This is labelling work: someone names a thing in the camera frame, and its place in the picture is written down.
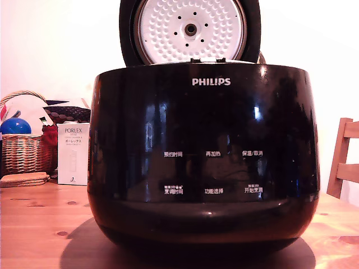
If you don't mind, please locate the blue ball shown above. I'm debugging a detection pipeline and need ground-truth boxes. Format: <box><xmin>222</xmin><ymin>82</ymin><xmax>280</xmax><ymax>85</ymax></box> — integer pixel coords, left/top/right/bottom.
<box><xmin>0</xmin><ymin>117</ymin><xmax>33</xmax><ymax>136</ymax></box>

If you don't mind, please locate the red knitted item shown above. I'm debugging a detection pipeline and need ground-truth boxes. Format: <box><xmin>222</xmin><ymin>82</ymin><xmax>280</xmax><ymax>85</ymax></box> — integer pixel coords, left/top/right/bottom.
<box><xmin>42</xmin><ymin>125</ymin><xmax>59</xmax><ymax>154</ymax></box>

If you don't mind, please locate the black rice cooker lid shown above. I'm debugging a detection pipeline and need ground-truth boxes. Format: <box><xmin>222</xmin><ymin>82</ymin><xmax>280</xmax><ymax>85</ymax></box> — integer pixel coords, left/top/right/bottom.
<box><xmin>119</xmin><ymin>0</ymin><xmax>262</xmax><ymax>68</ymax></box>

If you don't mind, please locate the wooden chair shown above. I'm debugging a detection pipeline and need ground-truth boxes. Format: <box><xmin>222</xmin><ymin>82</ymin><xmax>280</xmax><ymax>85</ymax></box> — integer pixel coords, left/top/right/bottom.
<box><xmin>326</xmin><ymin>117</ymin><xmax>359</xmax><ymax>200</ymax></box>

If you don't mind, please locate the woven wicker basket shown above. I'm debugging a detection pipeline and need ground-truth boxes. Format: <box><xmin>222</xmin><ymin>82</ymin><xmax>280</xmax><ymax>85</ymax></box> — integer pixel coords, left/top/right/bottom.
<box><xmin>0</xmin><ymin>90</ymin><xmax>58</xmax><ymax>178</ymax></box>

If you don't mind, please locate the black Philips rice cooker body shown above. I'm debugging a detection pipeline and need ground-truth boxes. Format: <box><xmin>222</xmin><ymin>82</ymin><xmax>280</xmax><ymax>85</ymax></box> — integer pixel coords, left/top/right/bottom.
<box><xmin>86</xmin><ymin>62</ymin><xmax>321</xmax><ymax>251</ymax></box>

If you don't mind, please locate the white Porlex box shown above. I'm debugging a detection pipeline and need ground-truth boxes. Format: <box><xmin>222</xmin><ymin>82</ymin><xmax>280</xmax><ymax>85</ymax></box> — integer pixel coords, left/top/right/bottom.
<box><xmin>57</xmin><ymin>122</ymin><xmax>91</xmax><ymax>186</ymax></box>

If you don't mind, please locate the white paper sheet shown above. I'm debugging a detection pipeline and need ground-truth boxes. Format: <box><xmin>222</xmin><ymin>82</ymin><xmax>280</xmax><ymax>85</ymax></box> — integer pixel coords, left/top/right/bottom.
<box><xmin>2</xmin><ymin>94</ymin><xmax>54</xmax><ymax>127</ymax></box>

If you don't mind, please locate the dotted dark patterned cloth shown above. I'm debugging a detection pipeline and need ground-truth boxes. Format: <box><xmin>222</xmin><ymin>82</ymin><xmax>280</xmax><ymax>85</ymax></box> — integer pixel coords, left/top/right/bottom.
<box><xmin>43</xmin><ymin>105</ymin><xmax>92</xmax><ymax>124</ymax></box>

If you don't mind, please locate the cork coaster stack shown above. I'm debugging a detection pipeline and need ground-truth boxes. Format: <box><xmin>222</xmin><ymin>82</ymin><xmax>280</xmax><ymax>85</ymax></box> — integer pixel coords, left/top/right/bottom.
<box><xmin>0</xmin><ymin>171</ymin><xmax>52</xmax><ymax>188</ymax></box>

